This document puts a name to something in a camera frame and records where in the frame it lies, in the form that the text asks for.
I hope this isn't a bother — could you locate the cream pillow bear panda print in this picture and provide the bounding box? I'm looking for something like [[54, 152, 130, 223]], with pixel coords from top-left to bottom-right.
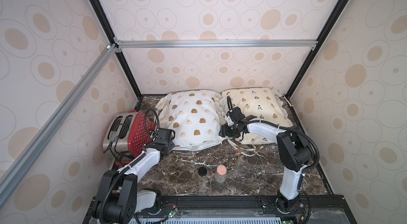
[[220, 87, 293, 127]]

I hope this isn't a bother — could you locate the white pillow brown bear print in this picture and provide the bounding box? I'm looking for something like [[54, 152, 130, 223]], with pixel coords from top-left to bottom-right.
[[155, 90, 225, 151]]

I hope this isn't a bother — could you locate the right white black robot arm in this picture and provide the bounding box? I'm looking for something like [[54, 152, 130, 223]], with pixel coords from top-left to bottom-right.
[[219, 106, 320, 213]]

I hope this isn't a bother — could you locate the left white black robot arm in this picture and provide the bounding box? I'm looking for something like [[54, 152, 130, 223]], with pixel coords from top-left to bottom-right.
[[92, 128, 176, 224]]

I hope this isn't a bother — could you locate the red silver toaster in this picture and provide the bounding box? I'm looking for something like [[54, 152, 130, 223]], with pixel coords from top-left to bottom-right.
[[102, 110, 156, 166]]

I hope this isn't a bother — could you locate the black lid glass jar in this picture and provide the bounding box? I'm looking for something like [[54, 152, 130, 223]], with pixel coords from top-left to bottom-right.
[[197, 166, 208, 184]]

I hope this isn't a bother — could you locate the pink lid glass jar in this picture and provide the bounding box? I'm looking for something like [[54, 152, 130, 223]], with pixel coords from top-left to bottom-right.
[[215, 165, 227, 183]]

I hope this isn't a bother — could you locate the horizontal silver aluminium bar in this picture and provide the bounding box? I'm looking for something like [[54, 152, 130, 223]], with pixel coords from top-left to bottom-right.
[[117, 39, 318, 49]]

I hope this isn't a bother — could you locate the diagonal silver aluminium bar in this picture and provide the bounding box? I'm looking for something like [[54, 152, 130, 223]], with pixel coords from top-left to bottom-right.
[[1, 43, 118, 207]]

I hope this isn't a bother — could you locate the black toaster power cord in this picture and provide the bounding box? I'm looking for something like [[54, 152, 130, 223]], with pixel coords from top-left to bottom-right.
[[103, 136, 134, 167]]

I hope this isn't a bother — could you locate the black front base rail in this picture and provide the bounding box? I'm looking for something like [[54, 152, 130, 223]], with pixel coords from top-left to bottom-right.
[[83, 194, 357, 224]]

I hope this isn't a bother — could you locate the left black frame post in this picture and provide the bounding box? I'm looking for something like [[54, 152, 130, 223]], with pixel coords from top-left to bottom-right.
[[89, 0, 142, 99]]

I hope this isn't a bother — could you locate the black frame post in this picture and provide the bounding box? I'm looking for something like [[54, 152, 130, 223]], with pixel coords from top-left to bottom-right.
[[285, 0, 349, 99], [89, 0, 142, 99]]

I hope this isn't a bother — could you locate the right black frame post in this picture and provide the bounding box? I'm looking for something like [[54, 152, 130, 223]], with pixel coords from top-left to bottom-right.
[[285, 0, 349, 99]]

